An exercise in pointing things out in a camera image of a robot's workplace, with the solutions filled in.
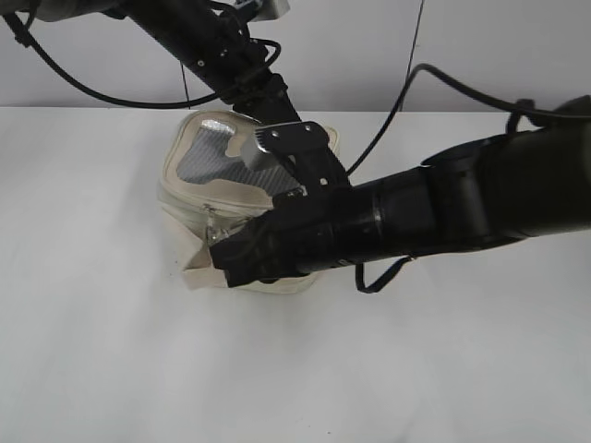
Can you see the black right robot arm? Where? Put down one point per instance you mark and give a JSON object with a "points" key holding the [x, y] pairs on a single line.
{"points": [[531, 180]]}

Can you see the silver zipper pull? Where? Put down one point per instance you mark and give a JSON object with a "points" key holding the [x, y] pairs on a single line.
{"points": [[212, 229]]}

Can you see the cream bag with mesh window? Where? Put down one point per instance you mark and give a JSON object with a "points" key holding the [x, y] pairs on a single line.
{"points": [[204, 167]]}

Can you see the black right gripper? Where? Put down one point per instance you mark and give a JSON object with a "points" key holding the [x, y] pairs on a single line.
{"points": [[300, 235]]}

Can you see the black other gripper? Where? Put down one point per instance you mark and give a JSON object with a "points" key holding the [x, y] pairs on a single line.
{"points": [[282, 139]]}

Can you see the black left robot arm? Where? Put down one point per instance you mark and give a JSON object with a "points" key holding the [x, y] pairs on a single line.
{"points": [[211, 39]]}

